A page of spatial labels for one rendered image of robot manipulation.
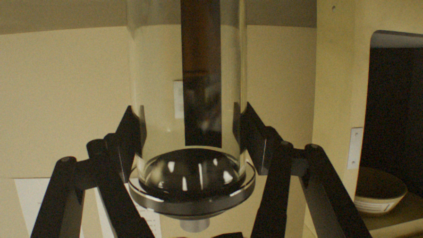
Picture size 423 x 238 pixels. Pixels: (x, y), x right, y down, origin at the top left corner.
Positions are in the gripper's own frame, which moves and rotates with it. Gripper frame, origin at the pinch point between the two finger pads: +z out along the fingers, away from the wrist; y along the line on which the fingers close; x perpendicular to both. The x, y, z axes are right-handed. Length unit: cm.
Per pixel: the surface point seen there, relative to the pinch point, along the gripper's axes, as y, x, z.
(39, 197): -52, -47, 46
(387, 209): 39.6, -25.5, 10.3
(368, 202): 34.5, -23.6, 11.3
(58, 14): -27.1, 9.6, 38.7
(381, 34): 30.8, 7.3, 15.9
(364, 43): 27.0, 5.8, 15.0
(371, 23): 28.3, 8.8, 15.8
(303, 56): 39, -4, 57
